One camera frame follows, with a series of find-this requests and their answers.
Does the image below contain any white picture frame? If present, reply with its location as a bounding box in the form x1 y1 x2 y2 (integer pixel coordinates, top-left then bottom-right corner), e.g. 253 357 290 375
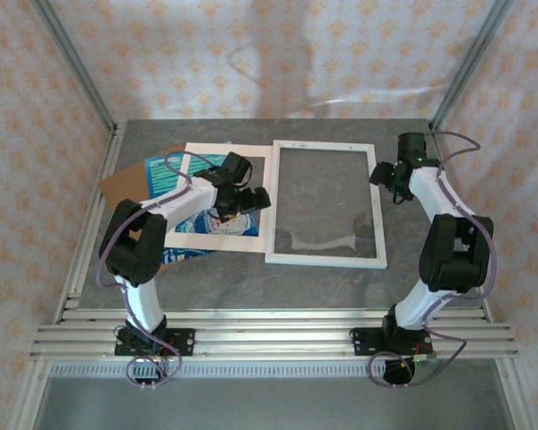
265 139 388 270

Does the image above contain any grey slotted cable duct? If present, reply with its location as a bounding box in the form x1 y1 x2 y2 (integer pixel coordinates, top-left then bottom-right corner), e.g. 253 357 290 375
47 361 506 380

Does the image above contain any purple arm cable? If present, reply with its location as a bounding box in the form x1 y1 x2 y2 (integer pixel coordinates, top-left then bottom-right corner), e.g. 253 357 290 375
97 150 221 390
367 129 497 389

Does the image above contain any wide aluminium mounting beam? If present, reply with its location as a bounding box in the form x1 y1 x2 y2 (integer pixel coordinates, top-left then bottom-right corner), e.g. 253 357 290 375
29 322 520 361

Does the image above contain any aluminium table edge rail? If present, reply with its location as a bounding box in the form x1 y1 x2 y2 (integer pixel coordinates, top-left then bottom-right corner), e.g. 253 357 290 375
53 307 494 326

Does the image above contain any brown backing board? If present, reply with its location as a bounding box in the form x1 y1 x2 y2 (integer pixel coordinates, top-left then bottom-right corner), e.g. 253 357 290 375
97 143 185 270

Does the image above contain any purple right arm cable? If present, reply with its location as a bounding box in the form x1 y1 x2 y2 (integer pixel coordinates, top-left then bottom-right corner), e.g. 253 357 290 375
367 129 497 389

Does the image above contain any aluminium table side rail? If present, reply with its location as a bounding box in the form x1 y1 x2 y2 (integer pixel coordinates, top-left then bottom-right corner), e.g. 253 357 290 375
430 128 494 323
52 123 127 324

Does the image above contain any aluminium corner post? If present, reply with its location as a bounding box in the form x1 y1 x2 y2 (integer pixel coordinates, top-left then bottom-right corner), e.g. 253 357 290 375
429 0 517 134
29 0 119 134

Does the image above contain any cream mat board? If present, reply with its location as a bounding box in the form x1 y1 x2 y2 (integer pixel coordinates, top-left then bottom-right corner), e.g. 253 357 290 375
163 142 274 255

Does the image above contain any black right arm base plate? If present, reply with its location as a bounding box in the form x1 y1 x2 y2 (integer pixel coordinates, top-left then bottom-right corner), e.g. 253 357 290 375
349 326 436 358

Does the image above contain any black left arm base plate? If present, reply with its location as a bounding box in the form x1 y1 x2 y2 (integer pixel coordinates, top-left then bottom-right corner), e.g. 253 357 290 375
114 328 195 357

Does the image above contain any blue photo print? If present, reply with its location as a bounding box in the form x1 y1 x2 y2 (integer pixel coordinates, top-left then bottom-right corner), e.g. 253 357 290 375
145 142 260 265

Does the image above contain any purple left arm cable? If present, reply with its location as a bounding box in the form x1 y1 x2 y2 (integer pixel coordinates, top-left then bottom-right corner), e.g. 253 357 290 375
97 150 221 390

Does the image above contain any aluminium frame leg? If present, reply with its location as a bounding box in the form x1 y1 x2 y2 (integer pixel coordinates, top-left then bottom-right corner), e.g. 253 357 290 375
6 357 51 430
495 357 538 430

